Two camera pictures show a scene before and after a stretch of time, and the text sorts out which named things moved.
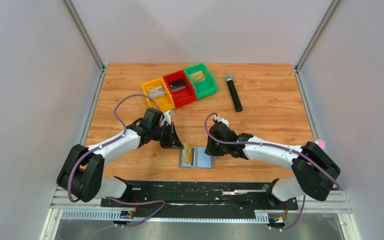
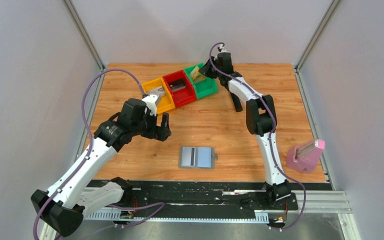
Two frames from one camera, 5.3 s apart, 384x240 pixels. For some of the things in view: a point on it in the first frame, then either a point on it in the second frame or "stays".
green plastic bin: [204, 84] stays
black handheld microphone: [229, 78] stays
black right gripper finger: [223, 151] → [208, 67]
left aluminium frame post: [100, 63] stays
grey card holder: [199, 159] stays
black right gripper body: [224, 145] → [217, 72]
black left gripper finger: [175, 145] → [163, 133]
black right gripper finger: [212, 147] → [207, 70]
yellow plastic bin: [165, 102] stays
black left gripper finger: [176, 139] → [165, 122]
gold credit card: [187, 151] → [195, 74]
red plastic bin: [186, 94] stays
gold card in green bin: [198, 77] stays
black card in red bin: [177, 85] stays
